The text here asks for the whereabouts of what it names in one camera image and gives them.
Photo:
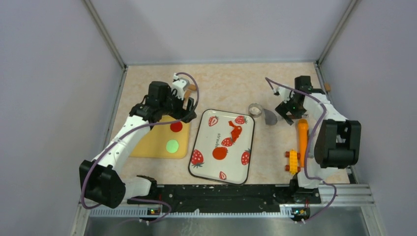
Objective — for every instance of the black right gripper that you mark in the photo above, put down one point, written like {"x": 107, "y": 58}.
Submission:
{"x": 282, "y": 108}

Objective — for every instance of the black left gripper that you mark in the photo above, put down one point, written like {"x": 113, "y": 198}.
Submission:
{"x": 181, "y": 113}

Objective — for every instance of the steel scraper wooden handle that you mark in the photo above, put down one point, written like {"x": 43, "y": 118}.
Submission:
{"x": 271, "y": 118}

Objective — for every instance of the wooden pastry roller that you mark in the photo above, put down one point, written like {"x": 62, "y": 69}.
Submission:
{"x": 190, "y": 90}

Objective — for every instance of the yellow plastic tray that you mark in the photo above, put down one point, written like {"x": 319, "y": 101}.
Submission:
{"x": 153, "y": 144}

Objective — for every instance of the orange dough scrap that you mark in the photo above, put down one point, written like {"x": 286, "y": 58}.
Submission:
{"x": 236, "y": 131}

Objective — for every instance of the orange dough disc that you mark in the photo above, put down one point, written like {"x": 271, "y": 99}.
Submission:
{"x": 219, "y": 153}

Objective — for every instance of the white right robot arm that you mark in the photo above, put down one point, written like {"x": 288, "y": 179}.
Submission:
{"x": 332, "y": 143}

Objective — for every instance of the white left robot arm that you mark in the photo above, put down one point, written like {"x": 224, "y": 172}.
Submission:
{"x": 99, "y": 178}

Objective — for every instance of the red dough disc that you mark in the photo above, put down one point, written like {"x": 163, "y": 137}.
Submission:
{"x": 176, "y": 127}

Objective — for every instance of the green dough disc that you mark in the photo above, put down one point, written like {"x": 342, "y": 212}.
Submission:
{"x": 172, "y": 146}

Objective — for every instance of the orange toy microphone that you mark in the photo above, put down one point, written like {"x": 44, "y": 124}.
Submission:
{"x": 303, "y": 129}

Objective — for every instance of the small wooden corner stopper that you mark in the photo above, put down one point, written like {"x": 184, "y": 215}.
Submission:
{"x": 327, "y": 87}

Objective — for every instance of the yellow red toy block car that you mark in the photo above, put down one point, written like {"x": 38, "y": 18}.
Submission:
{"x": 293, "y": 157}

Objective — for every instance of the white strawberry enamel tray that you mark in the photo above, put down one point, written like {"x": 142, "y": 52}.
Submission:
{"x": 223, "y": 146}

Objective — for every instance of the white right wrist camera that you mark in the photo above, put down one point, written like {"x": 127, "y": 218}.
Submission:
{"x": 284, "y": 93}

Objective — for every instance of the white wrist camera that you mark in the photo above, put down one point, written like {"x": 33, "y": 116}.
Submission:
{"x": 284, "y": 93}
{"x": 179, "y": 86}

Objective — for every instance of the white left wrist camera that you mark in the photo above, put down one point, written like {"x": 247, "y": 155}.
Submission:
{"x": 179, "y": 86}

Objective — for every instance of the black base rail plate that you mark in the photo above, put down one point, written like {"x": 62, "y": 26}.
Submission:
{"x": 223, "y": 198}

